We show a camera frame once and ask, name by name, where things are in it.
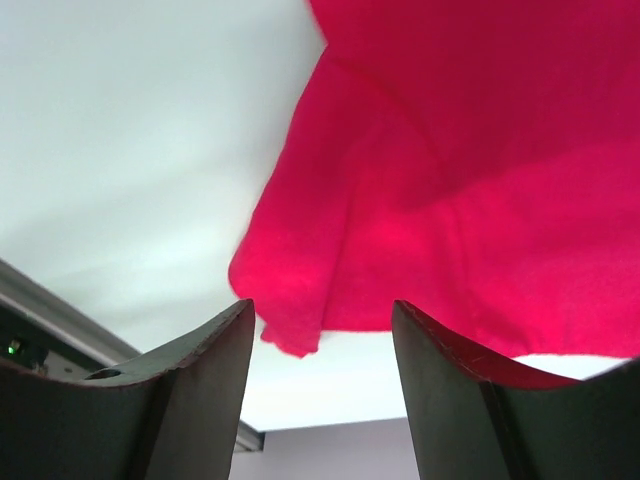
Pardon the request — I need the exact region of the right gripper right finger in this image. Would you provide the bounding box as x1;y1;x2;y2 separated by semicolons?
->
392;301;639;479

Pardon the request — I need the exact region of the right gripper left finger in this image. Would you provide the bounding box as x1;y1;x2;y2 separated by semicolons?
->
1;300;255;479

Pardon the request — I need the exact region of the red t shirt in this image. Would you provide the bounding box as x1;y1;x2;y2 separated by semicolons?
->
229;1;639;358

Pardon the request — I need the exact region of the aluminium front rail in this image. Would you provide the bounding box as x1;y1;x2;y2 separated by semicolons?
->
1;263;255;460

